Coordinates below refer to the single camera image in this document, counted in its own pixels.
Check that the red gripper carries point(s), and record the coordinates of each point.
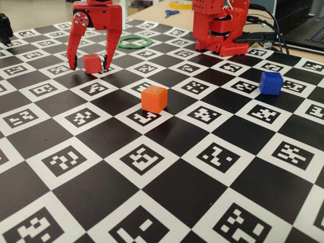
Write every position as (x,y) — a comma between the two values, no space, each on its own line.
(105,18)

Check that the red cube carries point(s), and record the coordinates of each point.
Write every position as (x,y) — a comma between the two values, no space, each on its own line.
(92,64)

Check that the orange cube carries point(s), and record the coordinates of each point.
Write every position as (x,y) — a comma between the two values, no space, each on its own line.
(154,100)

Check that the blue cube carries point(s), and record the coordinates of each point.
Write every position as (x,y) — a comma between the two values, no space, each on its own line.
(270,83)

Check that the yellow tape roll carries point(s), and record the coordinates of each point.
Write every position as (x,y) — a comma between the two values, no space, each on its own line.
(174,5)

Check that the black clamp device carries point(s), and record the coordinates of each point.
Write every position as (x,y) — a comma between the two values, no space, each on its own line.
(5,27)

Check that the black power plug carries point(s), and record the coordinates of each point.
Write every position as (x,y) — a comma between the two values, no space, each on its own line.
(253,38)

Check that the black white marker mat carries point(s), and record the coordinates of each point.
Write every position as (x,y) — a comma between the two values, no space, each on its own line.
(177,177)

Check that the small white adapter block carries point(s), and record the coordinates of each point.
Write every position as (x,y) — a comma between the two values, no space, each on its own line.
(267,45)

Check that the black laptop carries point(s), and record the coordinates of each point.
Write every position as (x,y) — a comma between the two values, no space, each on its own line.
(303,38)

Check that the white metal post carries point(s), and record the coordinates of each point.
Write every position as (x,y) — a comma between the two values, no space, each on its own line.
(124,17)

